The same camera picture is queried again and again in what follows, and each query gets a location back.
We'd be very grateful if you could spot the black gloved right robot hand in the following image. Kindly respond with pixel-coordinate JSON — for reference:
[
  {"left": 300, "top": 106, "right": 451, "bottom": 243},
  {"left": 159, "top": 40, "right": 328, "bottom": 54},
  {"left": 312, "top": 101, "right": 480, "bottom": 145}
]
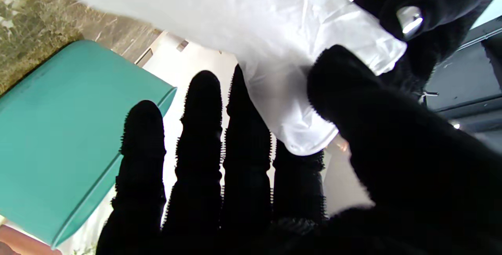
[{"left": 96, "top": 45, "right": 502, "bottom": 255}]

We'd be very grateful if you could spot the translucent white disposable glove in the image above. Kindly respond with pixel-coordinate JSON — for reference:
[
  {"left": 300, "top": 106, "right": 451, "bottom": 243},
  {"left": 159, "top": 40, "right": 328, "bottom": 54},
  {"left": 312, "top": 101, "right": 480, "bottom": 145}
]
[{"left": 39, "top": 0, "right": 408, "bottom": 157}]

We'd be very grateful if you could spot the green plastic basket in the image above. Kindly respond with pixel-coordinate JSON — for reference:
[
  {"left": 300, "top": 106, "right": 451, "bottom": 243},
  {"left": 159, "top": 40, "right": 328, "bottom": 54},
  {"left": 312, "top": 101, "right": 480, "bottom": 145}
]
[{"left": 0, "top": 39, "right": 178, "bottom": 250}]

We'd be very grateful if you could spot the dark grey equipment frame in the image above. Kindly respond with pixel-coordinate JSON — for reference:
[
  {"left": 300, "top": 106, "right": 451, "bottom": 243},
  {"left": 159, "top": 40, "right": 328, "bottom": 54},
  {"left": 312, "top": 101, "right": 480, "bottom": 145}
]
[{"left": 424, "top": 16, "right": 502, "bottom": 132}]

